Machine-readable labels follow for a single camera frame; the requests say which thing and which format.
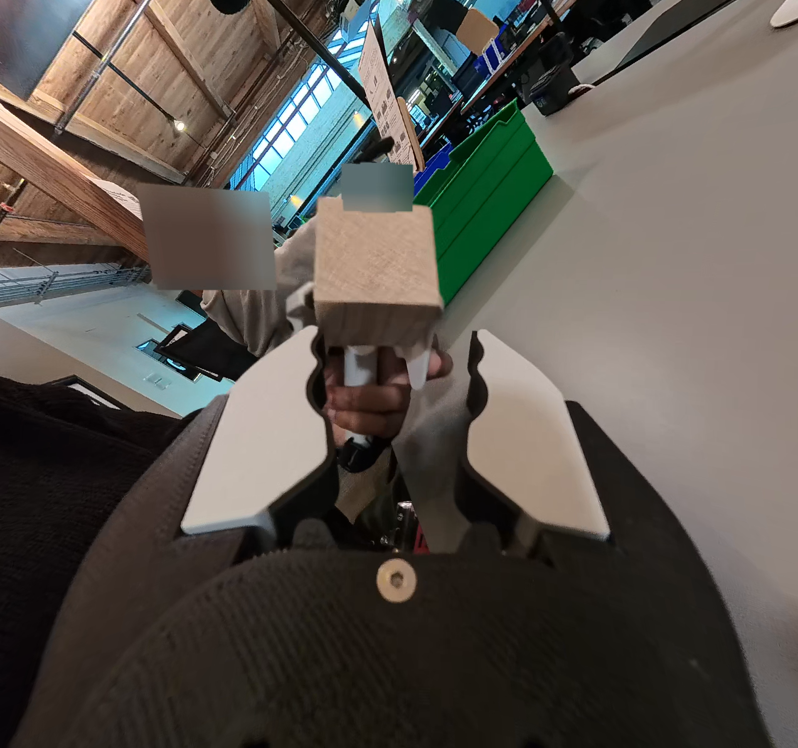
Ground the person's black sweater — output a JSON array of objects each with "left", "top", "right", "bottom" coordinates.
[{"left": 0, "top": 377, "right": 209, "bottom": 748}]

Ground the black box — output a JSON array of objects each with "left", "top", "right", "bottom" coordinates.
[{"left": 529, "top": 34, "right": 582, "bottom": 117}]

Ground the green plastic bin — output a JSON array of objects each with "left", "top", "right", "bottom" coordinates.
[{"left": 411, "top": 98, "right": 554, "bottom": 307}]

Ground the white desk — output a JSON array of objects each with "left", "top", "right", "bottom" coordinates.
[{"left": 389, "top": 0, "right": 798, "bottom": 748}]

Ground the wooden cube block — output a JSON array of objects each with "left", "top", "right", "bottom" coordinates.
[{"left": 312, "top": 198, "right": 445, "bottom": 350}]

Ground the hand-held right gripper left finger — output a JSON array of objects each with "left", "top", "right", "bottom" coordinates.
[{"left": 181, "top": 326, "right": 339, "bottom": 549}]

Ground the blue plastic bin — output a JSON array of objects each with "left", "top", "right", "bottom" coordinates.
[{"left": 413, "top": 142, "right": 455, "bottom": 197}]

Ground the person's left hand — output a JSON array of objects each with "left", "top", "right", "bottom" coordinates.
[{"left": 321, "top": 346, "right": 454, "bottom": 449}]

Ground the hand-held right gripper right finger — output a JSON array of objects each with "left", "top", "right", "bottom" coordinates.
[{"left": 461, "top": 329, "right": 612, "bottom": 555}]

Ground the paper sign board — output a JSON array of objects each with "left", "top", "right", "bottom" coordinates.
[{"left": 358, "top": 20, "right": 426, "bottom": 172}]

